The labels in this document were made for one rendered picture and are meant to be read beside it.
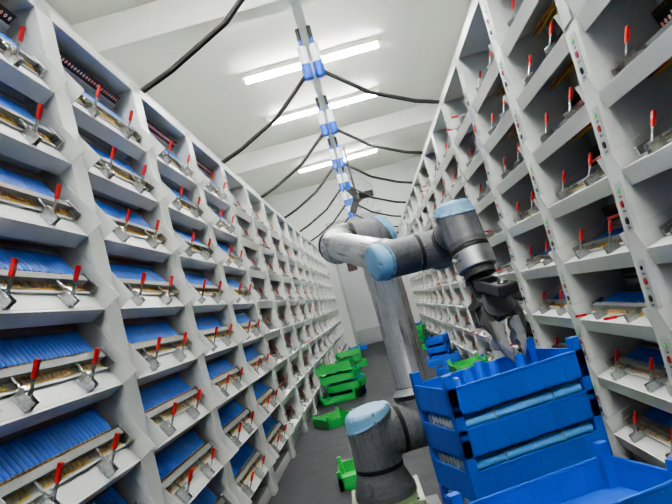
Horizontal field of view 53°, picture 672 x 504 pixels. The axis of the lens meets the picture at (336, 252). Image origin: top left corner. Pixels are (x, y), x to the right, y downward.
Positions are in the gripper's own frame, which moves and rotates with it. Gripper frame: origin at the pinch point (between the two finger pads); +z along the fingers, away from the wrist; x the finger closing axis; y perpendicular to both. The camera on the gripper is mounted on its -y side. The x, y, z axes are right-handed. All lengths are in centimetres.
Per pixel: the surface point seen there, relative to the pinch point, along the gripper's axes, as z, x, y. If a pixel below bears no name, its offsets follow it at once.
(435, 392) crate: 3.0, 21.1, -2.7
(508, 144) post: -104, -95, 116
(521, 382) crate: 6.5, 5.9, -8.3
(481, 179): -118, -113, 182
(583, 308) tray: -17, -66, 73
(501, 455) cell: 17.9, 13.6, -4.3
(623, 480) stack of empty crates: 27.6, 1.7, -20.9
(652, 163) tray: -29, -40, -15
